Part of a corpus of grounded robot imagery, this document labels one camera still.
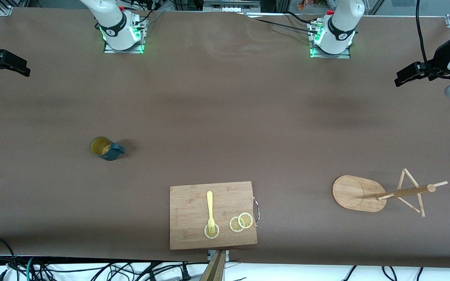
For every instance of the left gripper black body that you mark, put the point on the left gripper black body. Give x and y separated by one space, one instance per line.
438 62

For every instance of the teal ribbed mug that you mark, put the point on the teal ribbed mug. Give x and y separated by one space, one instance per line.
109 154

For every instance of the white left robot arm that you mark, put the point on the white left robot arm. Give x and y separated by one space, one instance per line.
342 23

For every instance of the wooden cup rack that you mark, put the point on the wooden cup rack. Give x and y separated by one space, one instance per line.
354 193

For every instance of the large table cover sheet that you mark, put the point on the large table cover sheet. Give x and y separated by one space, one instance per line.
225 117

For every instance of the grey power strip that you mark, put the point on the grey power strip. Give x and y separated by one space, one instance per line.
231 7

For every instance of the lemon slice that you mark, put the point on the lemon slice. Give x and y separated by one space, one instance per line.
245 220
234 225
214 234

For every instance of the wooden cutting board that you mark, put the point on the wooden cutting board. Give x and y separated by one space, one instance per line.
190 210

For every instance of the yellow plastic fork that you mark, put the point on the yellow plastic fork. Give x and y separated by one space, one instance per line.
209 203

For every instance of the black plug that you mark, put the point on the black plug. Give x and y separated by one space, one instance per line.
186 275

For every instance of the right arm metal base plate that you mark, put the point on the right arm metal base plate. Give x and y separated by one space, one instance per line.
109 50

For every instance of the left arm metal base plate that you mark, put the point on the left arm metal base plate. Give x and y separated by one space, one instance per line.
316 54

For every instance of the small metal bracket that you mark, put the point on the small metal bracket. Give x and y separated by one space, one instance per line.
225 254

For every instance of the wooden post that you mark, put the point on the wooden post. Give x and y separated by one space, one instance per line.
214 269

